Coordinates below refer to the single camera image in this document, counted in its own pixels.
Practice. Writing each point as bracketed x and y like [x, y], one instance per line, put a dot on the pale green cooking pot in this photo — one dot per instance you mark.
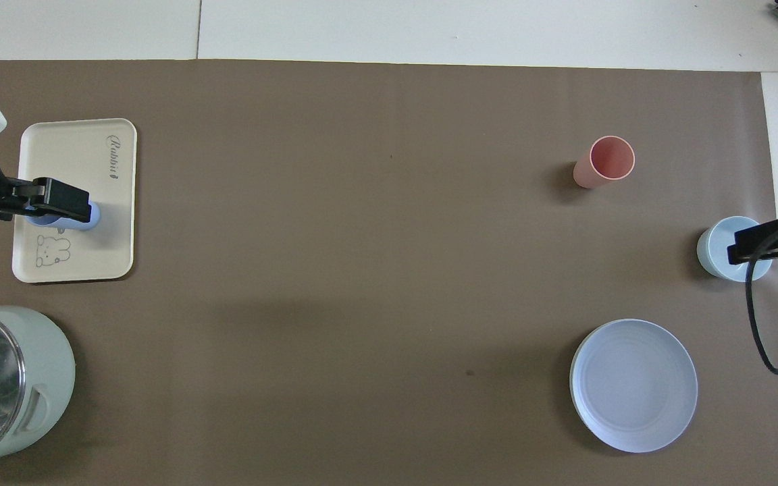
[48, 378]

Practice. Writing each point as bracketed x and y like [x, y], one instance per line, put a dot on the brown table mat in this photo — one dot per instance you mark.
[362, 270]

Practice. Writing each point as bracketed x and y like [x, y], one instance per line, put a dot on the pale blue plate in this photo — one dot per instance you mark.
[634, 386]

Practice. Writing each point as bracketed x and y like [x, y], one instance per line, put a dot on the light blue bowl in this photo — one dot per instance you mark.
[714, 246]

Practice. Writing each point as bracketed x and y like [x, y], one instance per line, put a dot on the cream tray with rabbit print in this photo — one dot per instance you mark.
[78, 250]

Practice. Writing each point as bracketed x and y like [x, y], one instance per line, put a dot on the blue plastic cup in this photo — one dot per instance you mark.
[95, 216]

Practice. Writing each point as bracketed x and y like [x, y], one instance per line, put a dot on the pink plastic cup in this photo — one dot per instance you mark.
[608, 162]

